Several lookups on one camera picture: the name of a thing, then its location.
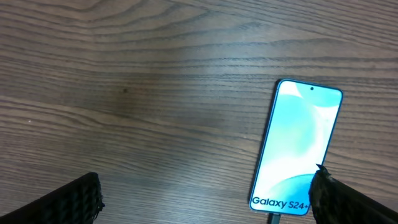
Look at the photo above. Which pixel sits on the blue Galaxy smartphone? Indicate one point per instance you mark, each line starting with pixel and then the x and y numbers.
pixel 296 139

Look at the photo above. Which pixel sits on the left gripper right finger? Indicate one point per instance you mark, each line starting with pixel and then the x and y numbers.
pixel 333 202

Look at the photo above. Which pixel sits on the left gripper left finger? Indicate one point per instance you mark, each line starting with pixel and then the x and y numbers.
pixel 78 202

